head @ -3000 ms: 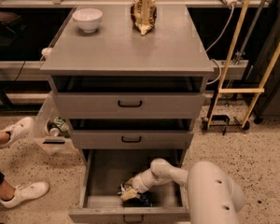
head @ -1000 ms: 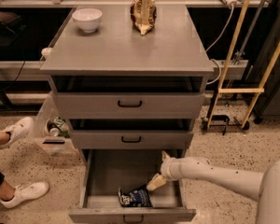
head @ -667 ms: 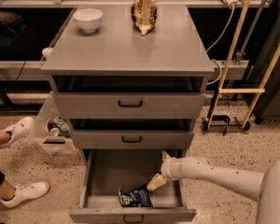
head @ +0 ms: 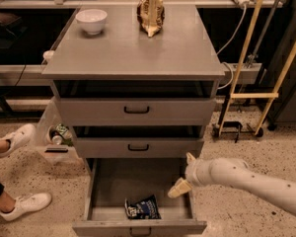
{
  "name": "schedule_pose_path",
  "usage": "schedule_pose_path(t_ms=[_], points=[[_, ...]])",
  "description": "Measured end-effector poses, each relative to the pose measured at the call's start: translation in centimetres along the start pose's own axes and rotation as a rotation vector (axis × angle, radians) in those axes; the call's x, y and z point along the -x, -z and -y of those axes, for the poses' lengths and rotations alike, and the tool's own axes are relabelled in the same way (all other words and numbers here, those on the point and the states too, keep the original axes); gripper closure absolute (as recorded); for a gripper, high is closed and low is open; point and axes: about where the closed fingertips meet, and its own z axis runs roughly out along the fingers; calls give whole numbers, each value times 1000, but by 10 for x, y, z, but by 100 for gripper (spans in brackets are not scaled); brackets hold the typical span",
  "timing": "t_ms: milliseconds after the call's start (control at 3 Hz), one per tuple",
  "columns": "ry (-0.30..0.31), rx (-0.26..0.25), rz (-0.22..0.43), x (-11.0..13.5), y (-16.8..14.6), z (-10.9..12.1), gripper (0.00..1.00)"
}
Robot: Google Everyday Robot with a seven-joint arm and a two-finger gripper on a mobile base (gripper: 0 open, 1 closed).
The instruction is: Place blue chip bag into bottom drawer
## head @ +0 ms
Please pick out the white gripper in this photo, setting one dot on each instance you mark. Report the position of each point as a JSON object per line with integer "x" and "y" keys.
{"x": 194, "y": 172}

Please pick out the blue chip bag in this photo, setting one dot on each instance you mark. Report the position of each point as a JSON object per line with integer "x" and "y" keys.
{"x": 144, "y": 209}

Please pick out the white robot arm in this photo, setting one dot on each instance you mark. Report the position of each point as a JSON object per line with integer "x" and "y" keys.
{"x": 235, "y": 173}

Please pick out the grey bottom drawer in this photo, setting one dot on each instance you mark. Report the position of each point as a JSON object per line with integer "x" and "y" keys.
{"x": 115, "y": 182}

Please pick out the grey drawer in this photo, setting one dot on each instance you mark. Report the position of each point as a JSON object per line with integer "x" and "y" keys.
{"x": 78, "y": 112}
{"x": 137, "y": 147}
{"x": 115, "y": 182}

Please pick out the grey drawer cabinet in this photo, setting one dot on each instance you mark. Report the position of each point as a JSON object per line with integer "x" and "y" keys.
{"x": 122, "y": 62}

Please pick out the grey middle drawer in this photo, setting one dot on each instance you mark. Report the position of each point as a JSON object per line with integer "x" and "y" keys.
{"x": 137, "y": 147}

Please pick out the grey top drawer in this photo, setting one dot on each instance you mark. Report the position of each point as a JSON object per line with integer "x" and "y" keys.
{"x": 78, "y": 112}

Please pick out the clear plastic trash bag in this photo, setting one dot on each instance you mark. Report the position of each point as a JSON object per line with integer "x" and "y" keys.
{"x": 53, "y": 139}

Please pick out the brown gold chip bag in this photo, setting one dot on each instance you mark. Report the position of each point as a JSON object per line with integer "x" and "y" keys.
{"x": 150, "y": 16}

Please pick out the lower white sneaker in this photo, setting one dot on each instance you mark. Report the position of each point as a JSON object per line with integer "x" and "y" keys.
{"x": 27, "y": 204}

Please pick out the white sneaker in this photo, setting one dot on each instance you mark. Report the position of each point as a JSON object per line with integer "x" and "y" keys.
{"x": 17, "y": 139}
{"x": 27, "y": 204}

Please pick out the upper white sneaker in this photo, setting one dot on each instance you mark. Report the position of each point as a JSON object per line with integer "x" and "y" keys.
{"x": 17, "y": 139}

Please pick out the white ceramic bowl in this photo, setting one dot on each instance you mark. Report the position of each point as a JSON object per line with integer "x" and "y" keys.
{"x": 91, "y": 21}

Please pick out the person's lower leg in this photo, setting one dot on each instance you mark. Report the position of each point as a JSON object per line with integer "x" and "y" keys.
{"x": 7, "y": 203}

